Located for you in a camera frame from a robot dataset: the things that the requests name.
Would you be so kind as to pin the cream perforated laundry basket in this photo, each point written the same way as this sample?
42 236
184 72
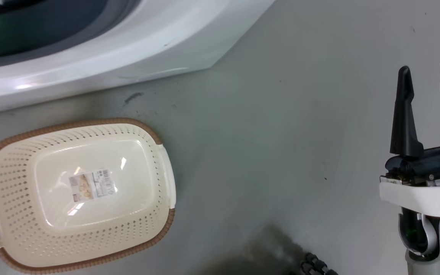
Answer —
82 233

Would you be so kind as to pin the paper label sticker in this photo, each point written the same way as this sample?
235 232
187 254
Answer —
90 185

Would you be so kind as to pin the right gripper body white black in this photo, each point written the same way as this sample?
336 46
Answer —
426 191

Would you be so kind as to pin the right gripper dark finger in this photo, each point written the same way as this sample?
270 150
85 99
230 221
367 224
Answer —
405 118

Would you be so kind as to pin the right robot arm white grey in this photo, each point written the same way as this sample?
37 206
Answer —
434 240

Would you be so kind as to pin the white washing machine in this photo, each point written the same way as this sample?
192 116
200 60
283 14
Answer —
136 34

